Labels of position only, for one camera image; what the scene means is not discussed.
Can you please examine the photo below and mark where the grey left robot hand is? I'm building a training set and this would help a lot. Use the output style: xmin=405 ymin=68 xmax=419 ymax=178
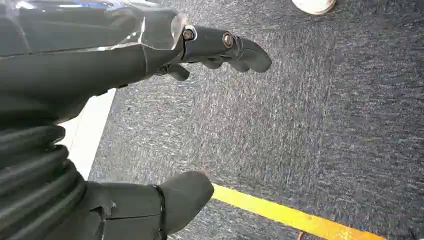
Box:
xmin=0 ymin=0 xmax=273 ymax=240

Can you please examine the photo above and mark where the white flat panel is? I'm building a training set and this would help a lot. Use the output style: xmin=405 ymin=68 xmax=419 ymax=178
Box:
xmin=57 ymin=88 xmax=117 ymax=182

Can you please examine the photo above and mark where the ribbed grey left arm sleeve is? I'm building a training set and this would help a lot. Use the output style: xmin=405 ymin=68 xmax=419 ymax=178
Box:
xmin=0 ymin=121 xmax=88 ymax=240

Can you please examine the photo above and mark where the white round object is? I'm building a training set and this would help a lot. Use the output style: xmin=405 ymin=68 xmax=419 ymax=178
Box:
xmin=291 ymin=0 xmax=337 ymax=16

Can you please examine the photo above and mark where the yellow tape strip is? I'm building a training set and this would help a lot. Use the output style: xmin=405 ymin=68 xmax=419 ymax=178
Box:
xmin=211 ymin=183 xmax=388 ymax=240

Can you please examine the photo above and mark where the black cable band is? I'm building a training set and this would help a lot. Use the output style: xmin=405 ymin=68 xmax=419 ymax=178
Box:
xmin=149 ymin=184 xmax=169 ymax=240

